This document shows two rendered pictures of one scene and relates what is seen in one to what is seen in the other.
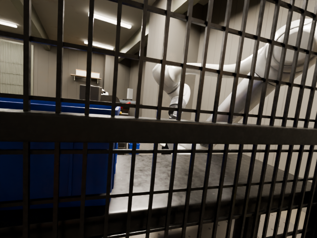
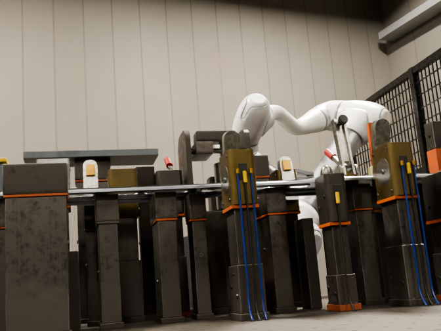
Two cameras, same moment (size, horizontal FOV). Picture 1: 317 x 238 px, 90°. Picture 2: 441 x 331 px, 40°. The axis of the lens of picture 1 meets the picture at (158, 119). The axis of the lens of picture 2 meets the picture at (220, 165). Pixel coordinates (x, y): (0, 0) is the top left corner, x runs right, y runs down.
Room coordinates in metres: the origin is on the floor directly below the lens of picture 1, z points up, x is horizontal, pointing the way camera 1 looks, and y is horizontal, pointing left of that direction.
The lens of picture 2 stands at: (0.92, 1.96, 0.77)
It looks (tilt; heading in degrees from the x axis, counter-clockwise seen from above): 11 degrees up; 274
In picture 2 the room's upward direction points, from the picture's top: 5 degrees counter-clockwise
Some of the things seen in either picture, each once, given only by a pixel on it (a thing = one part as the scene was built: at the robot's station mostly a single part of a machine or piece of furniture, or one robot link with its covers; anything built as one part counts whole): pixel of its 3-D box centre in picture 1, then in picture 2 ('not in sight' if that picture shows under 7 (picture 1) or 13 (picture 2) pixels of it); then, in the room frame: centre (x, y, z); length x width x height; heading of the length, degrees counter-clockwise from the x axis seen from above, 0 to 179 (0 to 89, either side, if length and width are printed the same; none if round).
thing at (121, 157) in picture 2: (124, 101); (92, 158); (1.40, 0.31, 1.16); 0.37 x 0.14 x 0.02; 18
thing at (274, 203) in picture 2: not in sight; (273, 250); (0.91, 0.51, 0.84); 0.12 x 0.05 x 0.29; 108
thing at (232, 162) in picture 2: not in sight; (244, 234); (0.97, 0.72, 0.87); 0.12 x 0.07 x 0.35; 108
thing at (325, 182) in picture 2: not in sight; (338, 242); (0.77, 0.65, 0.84); 0.10 x 0.05 x 0.29; 108
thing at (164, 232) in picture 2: not in sight; (165, 257); (1.16, 0.58, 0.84); 0.12 x 0.05 x 0.29; 108
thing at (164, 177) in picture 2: not in sight; (170, 244); (1.18, 0.37, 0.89); 0.12 x 0.07 x 0.38; 108
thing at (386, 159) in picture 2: not in sight; (404, 224); (0.63, 0.65, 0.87); 0.12 x 0.07 x 0.35; 108
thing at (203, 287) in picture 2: not in sight; (198, 255); (1.09, 0.55, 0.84); 0.07 x 0.04 x 0.29; 108
